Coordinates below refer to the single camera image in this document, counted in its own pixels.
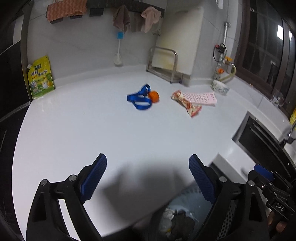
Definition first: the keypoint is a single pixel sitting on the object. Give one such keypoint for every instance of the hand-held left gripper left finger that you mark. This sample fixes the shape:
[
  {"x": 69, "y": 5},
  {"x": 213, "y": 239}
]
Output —
[{"x": 93, "y": 178}]

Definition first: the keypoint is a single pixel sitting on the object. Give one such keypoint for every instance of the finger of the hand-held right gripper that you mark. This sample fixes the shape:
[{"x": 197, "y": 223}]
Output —
[{"x": 263, "y": 170}]

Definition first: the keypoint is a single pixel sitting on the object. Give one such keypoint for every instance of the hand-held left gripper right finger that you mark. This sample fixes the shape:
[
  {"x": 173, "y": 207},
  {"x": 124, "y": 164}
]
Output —
[{"x": 201, "y": 179}]

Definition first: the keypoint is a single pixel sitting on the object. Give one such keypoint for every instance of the dark cloth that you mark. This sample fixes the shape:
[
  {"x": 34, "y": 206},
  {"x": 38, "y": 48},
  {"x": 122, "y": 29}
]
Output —
[{"x": 182, "y": 222}]

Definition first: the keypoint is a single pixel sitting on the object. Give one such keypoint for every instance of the white paper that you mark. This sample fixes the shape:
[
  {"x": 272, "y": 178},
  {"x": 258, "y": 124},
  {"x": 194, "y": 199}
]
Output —
[{"x": 166, "y": 215}]

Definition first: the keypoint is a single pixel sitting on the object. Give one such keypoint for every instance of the person's right hand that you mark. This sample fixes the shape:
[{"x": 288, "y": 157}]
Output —
[{"x": 281, "y": 226}]

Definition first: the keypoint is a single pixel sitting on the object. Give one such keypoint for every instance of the black kitchen sink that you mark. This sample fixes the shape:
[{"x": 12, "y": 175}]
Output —
[{"x": 254, "y": 139}]

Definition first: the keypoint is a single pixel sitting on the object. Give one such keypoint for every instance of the chrome faucet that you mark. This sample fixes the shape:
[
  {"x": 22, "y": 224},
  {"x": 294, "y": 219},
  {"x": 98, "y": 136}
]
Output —
[{"x": 289, "y": 136}]

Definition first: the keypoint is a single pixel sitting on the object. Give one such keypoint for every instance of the yellow packet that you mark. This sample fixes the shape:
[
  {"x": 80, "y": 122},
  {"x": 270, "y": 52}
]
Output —
[{"x": 293, "y": 118}]

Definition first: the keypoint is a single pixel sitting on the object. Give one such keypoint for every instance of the red snack wrapper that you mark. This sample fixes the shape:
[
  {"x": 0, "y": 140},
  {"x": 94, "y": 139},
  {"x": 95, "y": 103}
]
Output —
[{"x": 192, "y": 109}]

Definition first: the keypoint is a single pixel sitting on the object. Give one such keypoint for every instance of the glass mug with cartoon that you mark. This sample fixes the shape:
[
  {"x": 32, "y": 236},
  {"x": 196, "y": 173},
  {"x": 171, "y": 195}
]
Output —
[{"x": 277, "y": 99}]

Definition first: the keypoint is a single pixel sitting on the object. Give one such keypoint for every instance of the pink paper sheet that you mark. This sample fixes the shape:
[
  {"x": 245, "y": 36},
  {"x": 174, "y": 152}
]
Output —
[{"x": 205, "y": 98}]

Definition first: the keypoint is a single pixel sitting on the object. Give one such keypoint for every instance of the clear plastic bag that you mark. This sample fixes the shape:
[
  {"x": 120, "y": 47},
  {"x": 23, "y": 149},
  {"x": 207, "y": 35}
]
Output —
[{"x": 219, "y": 87}]

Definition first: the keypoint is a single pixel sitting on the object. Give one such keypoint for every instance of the orange mandarin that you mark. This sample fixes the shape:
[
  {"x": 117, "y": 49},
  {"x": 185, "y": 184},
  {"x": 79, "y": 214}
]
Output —
[{"x": 153, "y": 96}]

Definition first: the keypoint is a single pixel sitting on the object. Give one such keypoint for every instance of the white orange gas regulator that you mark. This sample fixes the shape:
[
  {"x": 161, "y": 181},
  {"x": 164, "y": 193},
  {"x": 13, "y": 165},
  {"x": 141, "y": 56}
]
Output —
[{"x": 219, "y": 71}]

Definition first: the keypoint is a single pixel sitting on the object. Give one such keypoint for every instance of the green yellow seasoning pouch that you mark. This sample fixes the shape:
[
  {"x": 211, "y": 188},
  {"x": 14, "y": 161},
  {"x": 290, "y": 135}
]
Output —
[{"x": 41, "y": 78}]

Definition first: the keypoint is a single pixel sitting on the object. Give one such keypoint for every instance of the white bottle brush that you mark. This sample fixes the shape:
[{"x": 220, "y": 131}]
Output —
[{"x": 118, "y": 60}]

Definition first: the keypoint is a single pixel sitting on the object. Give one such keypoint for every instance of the metal cutting board rack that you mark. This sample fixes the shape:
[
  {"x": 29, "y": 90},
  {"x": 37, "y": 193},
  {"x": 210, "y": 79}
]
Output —
[{"x": 175, "y": 60}]

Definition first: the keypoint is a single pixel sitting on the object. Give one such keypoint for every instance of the black gas shutoff device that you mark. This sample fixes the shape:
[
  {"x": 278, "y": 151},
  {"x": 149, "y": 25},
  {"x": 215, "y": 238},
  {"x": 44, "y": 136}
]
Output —
[{"x": 219, "y": 47}]

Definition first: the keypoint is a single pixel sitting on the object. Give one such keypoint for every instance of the black built-in appliance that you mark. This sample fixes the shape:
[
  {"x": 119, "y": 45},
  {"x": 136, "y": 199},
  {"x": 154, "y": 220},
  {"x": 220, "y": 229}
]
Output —
[{"x": 11, "y": 69}]

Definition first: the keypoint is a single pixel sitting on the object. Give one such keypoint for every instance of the metal gas pipe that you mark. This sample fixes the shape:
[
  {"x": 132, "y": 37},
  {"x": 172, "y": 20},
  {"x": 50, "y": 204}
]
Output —
[{"x": 225, "y": 32}]

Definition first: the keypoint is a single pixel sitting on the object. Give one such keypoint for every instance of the white cutting board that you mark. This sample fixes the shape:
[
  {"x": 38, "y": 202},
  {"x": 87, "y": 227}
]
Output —
[{"x": 182, "y": 34}]

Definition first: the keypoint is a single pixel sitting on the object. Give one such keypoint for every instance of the brown dish cloth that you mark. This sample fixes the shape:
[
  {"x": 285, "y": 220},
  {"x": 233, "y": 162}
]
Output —
[{"x": 121, "y": 18}]

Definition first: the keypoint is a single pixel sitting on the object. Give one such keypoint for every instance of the pink dish cloth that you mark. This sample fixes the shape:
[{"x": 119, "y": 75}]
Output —
[{"x": 150, "y": 18}]

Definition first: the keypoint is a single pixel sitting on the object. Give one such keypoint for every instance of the orange wavy cleaning cloth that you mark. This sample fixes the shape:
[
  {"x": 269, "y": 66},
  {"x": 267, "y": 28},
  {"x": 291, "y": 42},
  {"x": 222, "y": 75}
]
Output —
[{"x": 67, "y": 8}]

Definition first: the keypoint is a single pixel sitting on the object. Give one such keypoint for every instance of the dark wooden window frame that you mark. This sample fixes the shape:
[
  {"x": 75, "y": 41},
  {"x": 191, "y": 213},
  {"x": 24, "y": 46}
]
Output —
[{"x": 245, "y": 58}]

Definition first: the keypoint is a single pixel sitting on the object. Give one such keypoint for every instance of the dark wall hanging rail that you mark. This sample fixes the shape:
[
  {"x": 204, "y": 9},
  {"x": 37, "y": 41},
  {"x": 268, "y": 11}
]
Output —
[{"x": 163, "y": 12}]

